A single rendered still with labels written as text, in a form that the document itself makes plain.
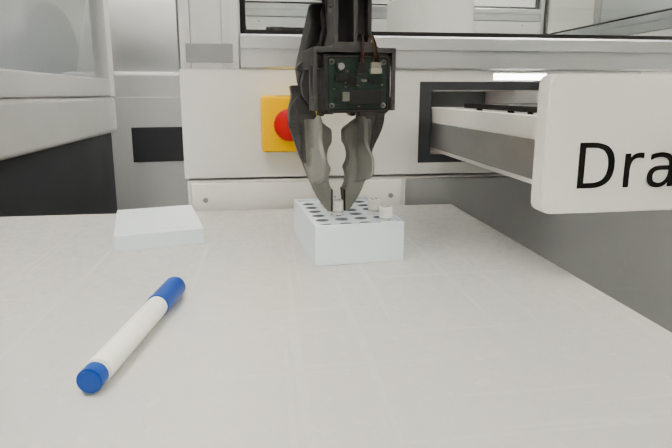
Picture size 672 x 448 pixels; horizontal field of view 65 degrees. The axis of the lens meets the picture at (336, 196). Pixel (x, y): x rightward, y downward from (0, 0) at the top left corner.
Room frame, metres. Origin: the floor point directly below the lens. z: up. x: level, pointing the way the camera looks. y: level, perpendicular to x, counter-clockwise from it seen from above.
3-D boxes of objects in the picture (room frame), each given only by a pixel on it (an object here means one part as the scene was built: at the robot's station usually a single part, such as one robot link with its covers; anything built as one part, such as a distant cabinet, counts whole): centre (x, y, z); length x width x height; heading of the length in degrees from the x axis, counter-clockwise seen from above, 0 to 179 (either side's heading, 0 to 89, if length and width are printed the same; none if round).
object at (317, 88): (0.49, -0.01, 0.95); 0.09 x 0.08 x 0.12; 13
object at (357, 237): (0.52, -0.01, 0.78); 0.12 x 0.08 x 0.04; 13
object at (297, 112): (0.51, 0.02, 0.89); 0.05 x 0.02 x 0.09; 103
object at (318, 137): (0.49, 0.01, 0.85); 0.06 x 0.03 x 0.09; 13
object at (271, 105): (0.69, 0.06, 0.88); 0.07 x 0.05 x 0.07; 98
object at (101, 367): (0.31, 0.13, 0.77); 0.14 x 0.02 x 0.02; 179
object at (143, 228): (0.57, 0.20, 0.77); 0.13 x 0.09 x 0.02; 21
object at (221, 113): (1.24, -0.24, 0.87); 1.02 x 0.95 x 0.14; 98
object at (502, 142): (0.64, -0.28, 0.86); 0.40 x 0.26 x 0.06; 8
